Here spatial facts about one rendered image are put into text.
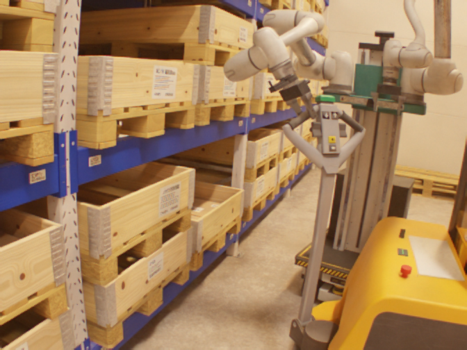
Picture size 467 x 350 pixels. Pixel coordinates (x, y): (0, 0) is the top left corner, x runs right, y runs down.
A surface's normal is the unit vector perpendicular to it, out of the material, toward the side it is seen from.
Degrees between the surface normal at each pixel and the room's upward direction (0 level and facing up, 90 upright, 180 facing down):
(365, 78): 90
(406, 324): 90
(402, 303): 90
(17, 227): 90
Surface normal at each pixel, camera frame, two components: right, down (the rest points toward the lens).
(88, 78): -0.36, 0.18
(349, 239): -0.55, 0.15
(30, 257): 0.92, 0.15
